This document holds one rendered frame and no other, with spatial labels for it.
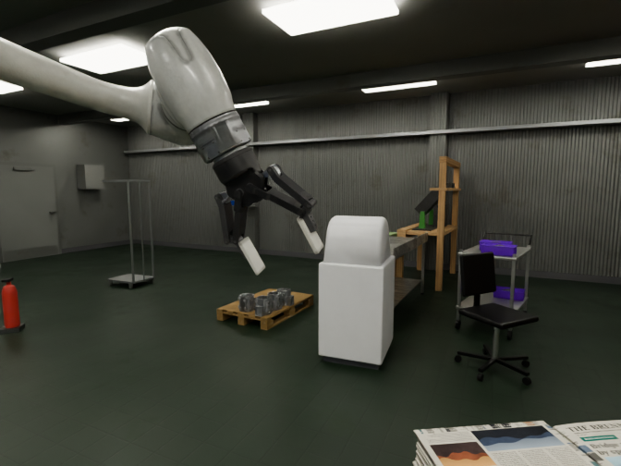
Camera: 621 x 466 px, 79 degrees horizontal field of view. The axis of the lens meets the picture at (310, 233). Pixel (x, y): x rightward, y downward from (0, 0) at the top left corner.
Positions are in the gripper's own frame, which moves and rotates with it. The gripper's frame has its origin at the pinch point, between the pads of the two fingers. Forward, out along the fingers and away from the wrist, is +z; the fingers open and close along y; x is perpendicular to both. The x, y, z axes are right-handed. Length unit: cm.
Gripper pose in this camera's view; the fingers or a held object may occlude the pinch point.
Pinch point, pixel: (286, 256)
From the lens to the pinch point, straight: 69.2
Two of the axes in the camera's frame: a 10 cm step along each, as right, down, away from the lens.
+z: 4.6, 8.7, 2.0
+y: 8.1, -3.2, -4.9
